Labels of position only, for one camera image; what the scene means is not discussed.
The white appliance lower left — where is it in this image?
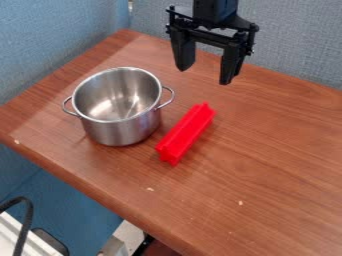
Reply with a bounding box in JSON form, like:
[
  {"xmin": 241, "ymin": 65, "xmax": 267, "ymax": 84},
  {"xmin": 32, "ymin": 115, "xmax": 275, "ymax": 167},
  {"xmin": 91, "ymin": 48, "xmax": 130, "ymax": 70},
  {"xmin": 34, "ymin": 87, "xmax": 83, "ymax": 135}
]
[{"xmin": 0, "ymin": 211, "xmax": 64, "ymax": 256}]

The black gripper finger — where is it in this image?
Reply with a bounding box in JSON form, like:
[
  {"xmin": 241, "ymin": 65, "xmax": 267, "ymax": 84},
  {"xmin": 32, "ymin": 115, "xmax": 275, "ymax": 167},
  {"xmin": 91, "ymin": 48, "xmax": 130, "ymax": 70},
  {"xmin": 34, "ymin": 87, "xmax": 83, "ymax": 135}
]
[
  {"xmin": 170, "ymin": 27, "xmax": 197, "ymax": 71},
  {"xmin": 219, "ymin": 43, "xmax": 246, "ymax": 85}
]

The red rectangular block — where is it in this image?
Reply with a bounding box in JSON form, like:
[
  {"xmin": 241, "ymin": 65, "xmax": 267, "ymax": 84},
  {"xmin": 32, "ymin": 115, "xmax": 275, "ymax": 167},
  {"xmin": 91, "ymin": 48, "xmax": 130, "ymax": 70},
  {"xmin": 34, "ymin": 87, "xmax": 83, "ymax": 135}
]
[{"xmin": 155, "ymin": 102, "xmax": 217, "ymax": 166}]

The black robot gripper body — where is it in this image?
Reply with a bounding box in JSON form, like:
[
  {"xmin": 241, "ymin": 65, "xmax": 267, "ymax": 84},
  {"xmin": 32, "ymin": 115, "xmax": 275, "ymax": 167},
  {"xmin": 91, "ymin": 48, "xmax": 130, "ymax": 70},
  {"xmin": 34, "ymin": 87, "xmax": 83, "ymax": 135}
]
[{"xmin": 167, "ymin": 0, "xmax": 259, "ymax": 55}]

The stainless steel pot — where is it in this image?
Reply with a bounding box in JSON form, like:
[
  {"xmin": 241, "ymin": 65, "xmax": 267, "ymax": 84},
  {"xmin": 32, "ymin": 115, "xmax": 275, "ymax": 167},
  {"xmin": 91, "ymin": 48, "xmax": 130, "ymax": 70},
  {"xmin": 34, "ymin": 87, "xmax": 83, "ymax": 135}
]
[{"xmin": 62, "ymin": 67, "xmax": 175, "ymax": 146}]

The black table leg frame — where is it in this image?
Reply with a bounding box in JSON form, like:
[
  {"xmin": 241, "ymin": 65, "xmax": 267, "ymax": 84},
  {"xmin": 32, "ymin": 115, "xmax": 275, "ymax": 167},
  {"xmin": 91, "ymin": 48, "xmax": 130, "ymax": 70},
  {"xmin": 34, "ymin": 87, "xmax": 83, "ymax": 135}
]
[{"xmin": 131, "ymin": 235, "xmax": 155, "ymax": 256}]

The black cable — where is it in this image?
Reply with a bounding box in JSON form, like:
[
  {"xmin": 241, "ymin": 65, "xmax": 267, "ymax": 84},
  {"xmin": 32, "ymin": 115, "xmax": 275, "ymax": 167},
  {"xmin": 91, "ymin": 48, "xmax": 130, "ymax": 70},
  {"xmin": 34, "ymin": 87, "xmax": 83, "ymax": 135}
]
[{"xmin": 0, "ymin": 196, "xmax": 35, "ymax": 256}]

